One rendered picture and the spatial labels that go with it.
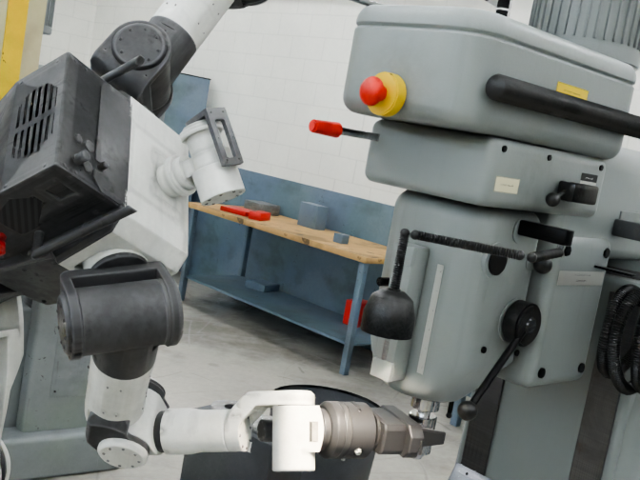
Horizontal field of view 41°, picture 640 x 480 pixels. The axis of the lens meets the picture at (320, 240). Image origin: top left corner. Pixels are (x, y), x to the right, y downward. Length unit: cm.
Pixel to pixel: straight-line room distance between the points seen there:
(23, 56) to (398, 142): 168
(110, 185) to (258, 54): 735
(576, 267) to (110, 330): 76
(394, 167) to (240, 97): 731
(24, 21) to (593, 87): 185
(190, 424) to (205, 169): 40
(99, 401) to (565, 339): 76
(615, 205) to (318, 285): 612
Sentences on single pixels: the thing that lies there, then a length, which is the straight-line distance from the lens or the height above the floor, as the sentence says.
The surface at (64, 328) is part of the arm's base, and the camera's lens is 116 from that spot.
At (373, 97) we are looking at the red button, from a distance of 119.
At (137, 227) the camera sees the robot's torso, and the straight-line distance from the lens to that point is 121.
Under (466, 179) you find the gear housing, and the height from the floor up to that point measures 166.
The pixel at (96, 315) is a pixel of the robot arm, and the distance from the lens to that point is 114.
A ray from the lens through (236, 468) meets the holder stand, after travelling 177.
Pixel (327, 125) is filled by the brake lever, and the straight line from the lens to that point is 128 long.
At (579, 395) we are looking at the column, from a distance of 173.
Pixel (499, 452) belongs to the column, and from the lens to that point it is 184.
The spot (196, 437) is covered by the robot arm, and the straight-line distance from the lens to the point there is 138.
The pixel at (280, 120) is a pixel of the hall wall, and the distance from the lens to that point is 812.
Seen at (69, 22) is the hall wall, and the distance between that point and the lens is 1106.
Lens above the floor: 170
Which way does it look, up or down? 7 degrees down
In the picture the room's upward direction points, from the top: 10 degrees clockwise
